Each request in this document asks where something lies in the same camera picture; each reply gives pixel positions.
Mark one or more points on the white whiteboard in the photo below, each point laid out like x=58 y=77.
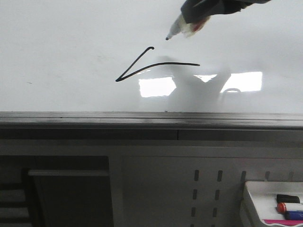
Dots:
x=112 y=56

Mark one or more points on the white storage tray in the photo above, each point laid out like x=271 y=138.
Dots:
x=259 y=201

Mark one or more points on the pink item in tray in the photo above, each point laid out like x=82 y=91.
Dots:
x=289 y=223

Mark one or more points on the red capped marker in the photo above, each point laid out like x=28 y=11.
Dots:
x=289 y=207

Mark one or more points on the grey whiteboard ledge rail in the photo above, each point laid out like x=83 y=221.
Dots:
x=151 y=126

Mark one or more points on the white black whiteboard marker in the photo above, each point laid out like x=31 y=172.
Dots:
x=187 y=30

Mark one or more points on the dark cabinet with shelf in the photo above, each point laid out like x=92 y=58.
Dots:
x=50 y=191

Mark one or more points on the white pegboard panel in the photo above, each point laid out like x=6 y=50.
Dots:
x=195 y=191

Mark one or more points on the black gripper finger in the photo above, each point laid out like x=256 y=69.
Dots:
x=196 y=10

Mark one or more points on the blue capped marker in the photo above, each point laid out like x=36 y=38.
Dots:
x=294 y=215

